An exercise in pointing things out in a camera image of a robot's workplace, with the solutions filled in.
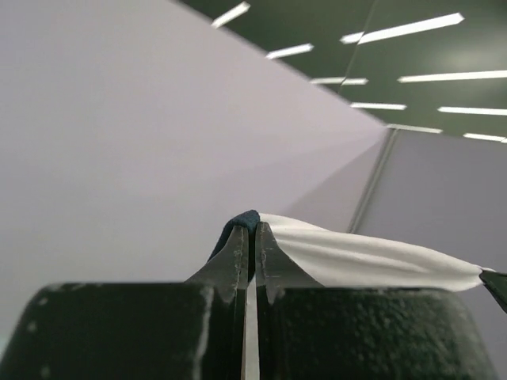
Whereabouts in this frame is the white graphic tank top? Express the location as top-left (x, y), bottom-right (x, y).
top-left (212, 210), bottom-right (489, 292)

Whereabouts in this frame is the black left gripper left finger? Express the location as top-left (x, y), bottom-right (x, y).
top-left (1, 226), bottom-right (249, 379)

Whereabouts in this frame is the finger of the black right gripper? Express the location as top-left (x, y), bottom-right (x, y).
top-left (479, 270), bottom-right (507, 313)

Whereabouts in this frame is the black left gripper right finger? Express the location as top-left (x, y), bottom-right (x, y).
top-left (255, 222), bottom-right (497, 379)

